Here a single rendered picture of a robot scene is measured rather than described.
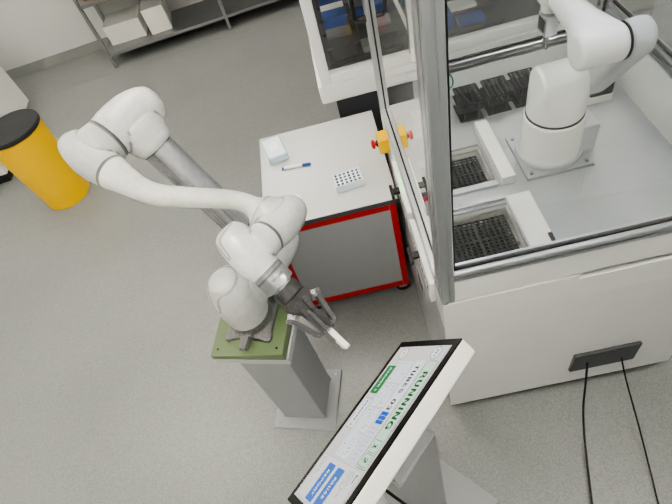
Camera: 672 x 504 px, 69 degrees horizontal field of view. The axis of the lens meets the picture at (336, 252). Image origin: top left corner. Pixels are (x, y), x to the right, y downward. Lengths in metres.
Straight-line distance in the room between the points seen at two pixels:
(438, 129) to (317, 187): 1.24
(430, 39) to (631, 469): 1.95
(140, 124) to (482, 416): 1.81
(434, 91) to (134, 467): 2.31
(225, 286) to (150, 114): 0.56
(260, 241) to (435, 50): 0.63
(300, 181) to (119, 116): 0.97
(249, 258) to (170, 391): 1.68
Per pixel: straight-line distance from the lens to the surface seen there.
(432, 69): 0.94
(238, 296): 1.60
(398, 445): 1.13
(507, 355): 2.00
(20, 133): 3.92
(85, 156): 1.52
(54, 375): 3.31
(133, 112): 1.56
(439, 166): 1.10
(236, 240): 1.25
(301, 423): 2.47
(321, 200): 2.15
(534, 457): 2.37
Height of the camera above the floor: 2.27
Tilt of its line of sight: 51 degrees down
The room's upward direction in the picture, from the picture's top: 19 degrees counter-clockwise
